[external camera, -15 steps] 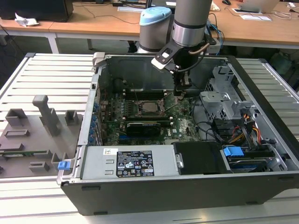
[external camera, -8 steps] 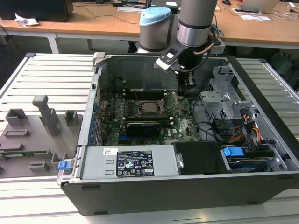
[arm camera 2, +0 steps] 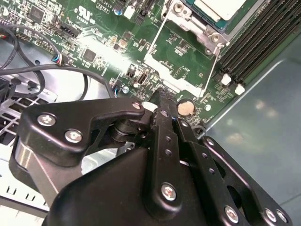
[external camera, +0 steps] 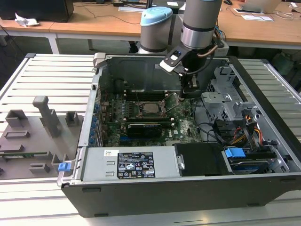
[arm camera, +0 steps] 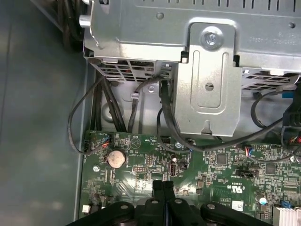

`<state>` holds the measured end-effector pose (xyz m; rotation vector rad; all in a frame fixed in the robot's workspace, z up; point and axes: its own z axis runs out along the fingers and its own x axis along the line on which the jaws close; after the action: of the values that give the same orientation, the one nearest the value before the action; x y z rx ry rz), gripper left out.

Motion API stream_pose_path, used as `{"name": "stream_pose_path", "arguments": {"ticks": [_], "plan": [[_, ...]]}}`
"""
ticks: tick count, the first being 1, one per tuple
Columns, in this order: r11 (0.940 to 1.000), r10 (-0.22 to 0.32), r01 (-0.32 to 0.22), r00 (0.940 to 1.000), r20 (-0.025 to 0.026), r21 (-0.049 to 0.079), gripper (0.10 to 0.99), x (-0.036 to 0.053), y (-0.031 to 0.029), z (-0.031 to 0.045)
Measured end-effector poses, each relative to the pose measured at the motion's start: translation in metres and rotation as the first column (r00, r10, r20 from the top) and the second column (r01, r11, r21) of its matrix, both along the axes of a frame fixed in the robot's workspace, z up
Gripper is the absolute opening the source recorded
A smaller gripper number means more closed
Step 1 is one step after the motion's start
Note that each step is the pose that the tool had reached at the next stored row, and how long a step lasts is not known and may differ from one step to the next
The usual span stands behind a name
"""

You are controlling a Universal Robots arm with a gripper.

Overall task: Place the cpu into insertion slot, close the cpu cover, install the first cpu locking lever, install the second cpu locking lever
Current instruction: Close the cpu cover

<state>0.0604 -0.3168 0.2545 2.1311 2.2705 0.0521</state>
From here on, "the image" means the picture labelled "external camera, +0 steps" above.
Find white camera in black bracket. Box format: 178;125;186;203
159;50;190;76

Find black plastic shroud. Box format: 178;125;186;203
175;142;233;177

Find metal socket cover frame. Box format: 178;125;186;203
160;92;183;113

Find crumpled white paper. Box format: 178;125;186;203
14;13;40;28

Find blue case latch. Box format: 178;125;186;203
58;161;71;172

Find grey plastic case handle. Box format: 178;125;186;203
93;53;106;69

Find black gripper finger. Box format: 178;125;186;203
180;72;201;98

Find hard disk in blue carrier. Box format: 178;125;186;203
224;147;273;175

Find blue cable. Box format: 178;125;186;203
214;23;227;44

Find metal CPU socket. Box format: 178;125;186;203
137;100;170;118

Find green motherboard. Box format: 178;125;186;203
98;91;205;146

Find silver CPU plate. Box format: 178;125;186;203
143;103;161;113

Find blue expansion slot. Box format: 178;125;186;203
119;137;142;146

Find black wire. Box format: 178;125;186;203
195;98;226;144

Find black open PC case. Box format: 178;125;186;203
57;53;301;218

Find silver power supply with label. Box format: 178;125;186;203
81;147;181;182

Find black graphics card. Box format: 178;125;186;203
127;121;163;139

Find black box on desk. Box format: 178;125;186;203
0;0;75;23

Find grey metal disk bay cage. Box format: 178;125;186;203
201;65;259;123

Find grey parts rack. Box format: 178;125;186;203
0;95;84;181

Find grey laptop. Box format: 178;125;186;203
239;0;283;14

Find green RAM stick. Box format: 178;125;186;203
0;152;48;157

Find white paper sheet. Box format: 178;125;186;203
119;6;143;12
242;14;275;22

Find grey camera box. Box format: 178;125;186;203
217;43;230;57

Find yellow and red wire bundle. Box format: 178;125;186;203
231;113;263;145

